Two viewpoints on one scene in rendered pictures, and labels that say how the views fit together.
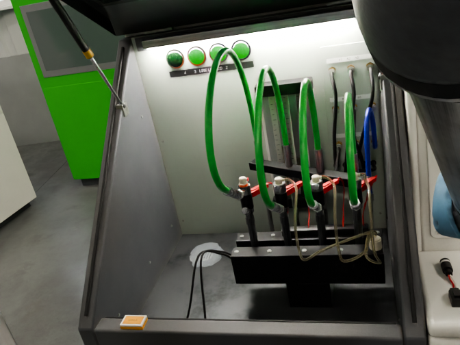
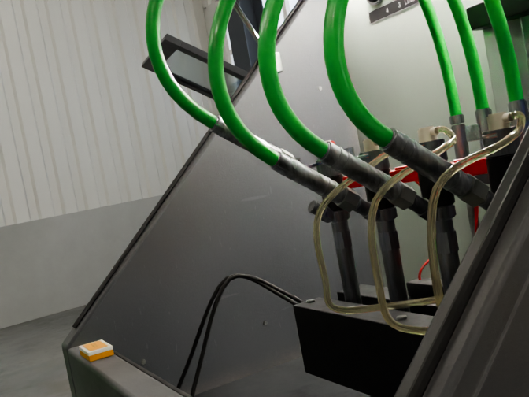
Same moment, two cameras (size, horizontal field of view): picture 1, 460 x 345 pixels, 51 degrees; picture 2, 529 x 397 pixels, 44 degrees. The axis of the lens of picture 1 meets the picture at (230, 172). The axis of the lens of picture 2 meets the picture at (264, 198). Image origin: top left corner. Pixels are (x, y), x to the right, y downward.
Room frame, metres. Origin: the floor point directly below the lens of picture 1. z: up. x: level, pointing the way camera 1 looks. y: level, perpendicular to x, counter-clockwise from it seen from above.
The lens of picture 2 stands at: (0.39, -0.48, 1.14)
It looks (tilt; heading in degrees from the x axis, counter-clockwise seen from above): 3 degrees down; 44
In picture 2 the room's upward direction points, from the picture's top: 11 degrees counter-clockwise
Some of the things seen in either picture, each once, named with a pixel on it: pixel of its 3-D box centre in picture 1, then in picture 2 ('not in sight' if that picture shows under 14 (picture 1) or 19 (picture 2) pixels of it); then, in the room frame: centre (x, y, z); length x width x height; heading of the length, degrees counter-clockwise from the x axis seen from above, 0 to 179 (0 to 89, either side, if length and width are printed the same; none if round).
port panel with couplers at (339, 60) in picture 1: (352, 106); not in sight; (1.14, -0.33, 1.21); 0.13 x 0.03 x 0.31; 72
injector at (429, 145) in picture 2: (320, 224); (439, 259); (0.90, -0.17, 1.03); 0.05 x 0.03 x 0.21; 162
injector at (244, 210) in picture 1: (250, 227); (336, 254); (0.95, -0.02, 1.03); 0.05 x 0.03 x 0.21; 162
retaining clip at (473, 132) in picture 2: not in sight; (486, 130); (0.88, -0.25, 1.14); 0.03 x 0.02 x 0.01; 162
